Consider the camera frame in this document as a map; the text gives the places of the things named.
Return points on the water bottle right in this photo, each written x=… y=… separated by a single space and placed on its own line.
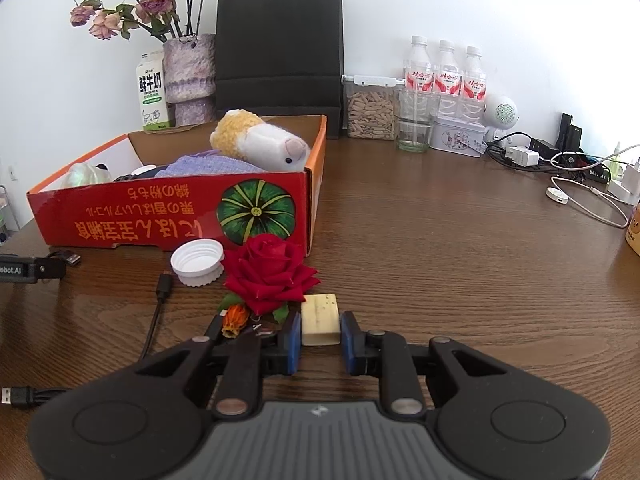
x=474 y=83

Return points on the water bottle left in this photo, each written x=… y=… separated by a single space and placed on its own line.
x=419 y=73

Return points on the dried pink roses bouquet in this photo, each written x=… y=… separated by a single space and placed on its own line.
x=161 y=19

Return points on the white charging cable puck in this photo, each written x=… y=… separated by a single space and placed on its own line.
x=589 y=200

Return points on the milk carton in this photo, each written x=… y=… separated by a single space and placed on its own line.
x=151 y=92

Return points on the small orange dried flower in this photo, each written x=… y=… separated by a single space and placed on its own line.
x=234 y=320

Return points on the plastic bag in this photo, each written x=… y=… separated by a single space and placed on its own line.
x=84 y=174

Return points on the purple fabric pouch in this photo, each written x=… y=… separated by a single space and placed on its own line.
x=209 y=163

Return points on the red cardboard box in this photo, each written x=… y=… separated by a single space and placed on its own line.
x=167 y=212

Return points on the water bottle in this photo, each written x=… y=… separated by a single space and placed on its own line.
x=474 y=83
x=419 y=73
x=448 y=80

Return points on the yellow white plush toy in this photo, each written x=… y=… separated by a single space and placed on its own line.
x=243 y=135

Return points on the red rose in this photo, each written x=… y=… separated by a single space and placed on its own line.
x=267 y=273

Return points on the white power adapter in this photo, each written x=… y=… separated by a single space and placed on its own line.
x=522 y=157

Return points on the purple ceramic vase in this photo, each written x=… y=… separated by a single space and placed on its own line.
x=189 y=67

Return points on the water bottle middle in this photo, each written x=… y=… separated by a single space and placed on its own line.
x=448 y=80

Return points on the navy zip pouch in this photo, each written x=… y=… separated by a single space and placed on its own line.
x=144 y=172

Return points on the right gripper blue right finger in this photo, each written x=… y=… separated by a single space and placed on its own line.
x=353 y=344

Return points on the white tin box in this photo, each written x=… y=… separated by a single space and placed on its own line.
x=458 y=137

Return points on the seed storage jar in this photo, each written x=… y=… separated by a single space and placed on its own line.
x=370 y=106

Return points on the drinking glass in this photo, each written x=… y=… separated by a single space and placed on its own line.
x=414 y=120

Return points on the beige soap bar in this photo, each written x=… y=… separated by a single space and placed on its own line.
x=320 y=320

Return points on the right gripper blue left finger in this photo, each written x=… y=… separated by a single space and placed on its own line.
x=290 y=342

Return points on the black paper bag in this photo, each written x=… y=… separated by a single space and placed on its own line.
x=280 y=58

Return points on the large white jar lid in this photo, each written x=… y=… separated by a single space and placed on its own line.
x=198 y=262

